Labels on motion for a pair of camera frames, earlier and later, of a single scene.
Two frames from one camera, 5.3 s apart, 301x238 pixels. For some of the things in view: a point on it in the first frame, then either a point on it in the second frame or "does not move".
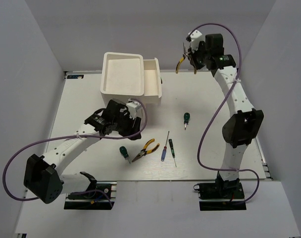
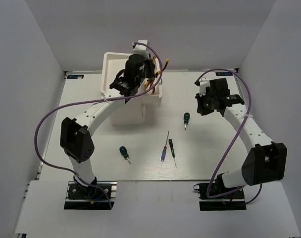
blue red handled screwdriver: (165, 149) does not move
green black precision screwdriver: (171, 144) does not move
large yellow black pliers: (185, 54) -> (164, 67)
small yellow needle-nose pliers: (144, 152) -> (147, 86)
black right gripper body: (198, 57) -> (206, 102)
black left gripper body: (124, 124) -> (148, 71)
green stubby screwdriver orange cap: (186, 117) does not move
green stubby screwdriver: (124, 151) does not move
